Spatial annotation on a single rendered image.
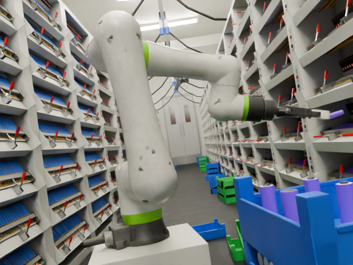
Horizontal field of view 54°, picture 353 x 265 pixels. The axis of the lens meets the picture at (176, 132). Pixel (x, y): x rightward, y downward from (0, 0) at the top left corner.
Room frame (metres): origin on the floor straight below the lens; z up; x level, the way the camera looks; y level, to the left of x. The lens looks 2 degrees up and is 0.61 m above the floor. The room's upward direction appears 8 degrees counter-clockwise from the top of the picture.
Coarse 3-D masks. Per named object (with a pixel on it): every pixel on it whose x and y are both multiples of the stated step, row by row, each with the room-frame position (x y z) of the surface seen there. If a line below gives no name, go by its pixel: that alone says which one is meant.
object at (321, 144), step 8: (336, 120) 1.58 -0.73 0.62; (344, 120) 1.58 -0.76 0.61; (320, 128) 1.58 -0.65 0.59; (328, 128) 1.56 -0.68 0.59; (312, 136) 1.58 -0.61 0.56; (344, 136) 1.36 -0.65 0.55; (352, 136) 1.28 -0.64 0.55; (320, 144) 1.50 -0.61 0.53; (328, 144) 1.41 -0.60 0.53; (336, 144) 1.34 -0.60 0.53; (344, 144) 1.27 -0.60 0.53; (352, 144) 1.21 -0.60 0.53; (352, 152) 1.24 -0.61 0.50
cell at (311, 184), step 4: (304, 180) 0.43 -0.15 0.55; (308, 180) 0.43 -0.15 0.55; (312, 180) 0.43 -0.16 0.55; (316, 180) 0.43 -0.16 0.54; (304, 184) 0.43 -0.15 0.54; (308, 184) 0.43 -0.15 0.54; (312, 184) 0.43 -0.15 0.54; (316, 184) 0.43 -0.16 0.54; (308, 188) 0.43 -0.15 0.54; (312, 188) 0.43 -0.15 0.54; (316, 188) 0.43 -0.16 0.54
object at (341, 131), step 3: (336, 129) 1.45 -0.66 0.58; (339, 129) 1.41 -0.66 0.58; (342, 129) 1.38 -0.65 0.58; (345, 129) 1.35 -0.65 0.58; (348, 129) 1.32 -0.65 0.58; (351, 129) 1.29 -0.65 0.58; (324, 132) 1.55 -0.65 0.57; (327, 132) 1.52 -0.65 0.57; (339, 132) 1.40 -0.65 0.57; (342, 132) 1.37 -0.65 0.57; (345, 132) 1.35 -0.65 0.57; (348, 132) 1.33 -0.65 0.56; (351, 132) 1.29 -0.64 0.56; (324, 135) 1.54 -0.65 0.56; (339, 135) 1.38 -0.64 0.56
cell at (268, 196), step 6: (264, 186) 0.43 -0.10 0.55; (270, 186) 0.43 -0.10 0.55; (264, 192) 0.43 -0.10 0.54; (270, 192) 0.42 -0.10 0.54; (264, 198) 0.43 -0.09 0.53; (270, 198) 0.42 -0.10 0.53; (264, 204) 0.43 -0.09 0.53; (270, 204) 0.42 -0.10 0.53; (276, 204) 0.43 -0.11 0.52; (270, 210) 0.42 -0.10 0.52; (276, 210) 0.43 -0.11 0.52
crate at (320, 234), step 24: (240, 192) 0.44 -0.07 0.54; (312, 192) 0.28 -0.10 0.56; (240, 216) 0.45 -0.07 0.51; (264, 216) 0.36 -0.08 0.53; (312, 216) 0.26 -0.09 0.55; (336, 216) 0.47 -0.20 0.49; (264, 240) 0.37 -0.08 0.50; (288, 240) 0.31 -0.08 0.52; (312, 240) 0.26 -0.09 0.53; (336, 240) 0.26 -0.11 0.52; (288, 264) 0.31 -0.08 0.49; (312, 264) 0.27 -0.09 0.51; (336, 264) 0.26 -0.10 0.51
